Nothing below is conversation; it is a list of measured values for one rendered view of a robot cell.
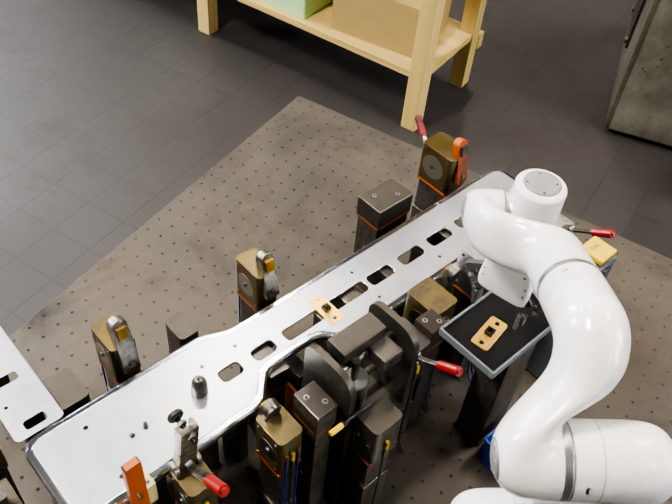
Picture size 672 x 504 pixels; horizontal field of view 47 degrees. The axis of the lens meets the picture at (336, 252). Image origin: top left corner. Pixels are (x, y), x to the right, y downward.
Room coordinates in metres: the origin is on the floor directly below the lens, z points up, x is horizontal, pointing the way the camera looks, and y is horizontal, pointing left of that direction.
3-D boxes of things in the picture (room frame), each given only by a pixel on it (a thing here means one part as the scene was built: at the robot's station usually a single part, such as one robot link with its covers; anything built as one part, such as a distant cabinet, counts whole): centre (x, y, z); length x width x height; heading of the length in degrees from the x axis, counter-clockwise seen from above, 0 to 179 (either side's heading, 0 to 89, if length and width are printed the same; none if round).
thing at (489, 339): (0.94, -0.31, 1.17); 0.08 x 0.04 x 0.01; 146
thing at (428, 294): (1.08, -0.23, 0.89); 0.12 x 0.08 x 0.38; 46
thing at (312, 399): (0.78, 0.01, 0.91); 0.07 x 0.05 x 0.42; 46
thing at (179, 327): (1.02, 0.33, 0.84); 0.10 x 0.05 x 0.29; 46
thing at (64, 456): (1.11, 0.00, 1.00); 1.38 x 0.22 x 0.02; 136
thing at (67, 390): (0.84, 0.53, 0.84); 0.12 x 0.07 x 0.28; 46
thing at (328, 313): (1.09, 0.01, 1.01); 0.08 x 0.04 x 0.01; 46
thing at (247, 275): (1.18, 0.19, 0.87); 0.12 x 0.07 x 0.35; 46
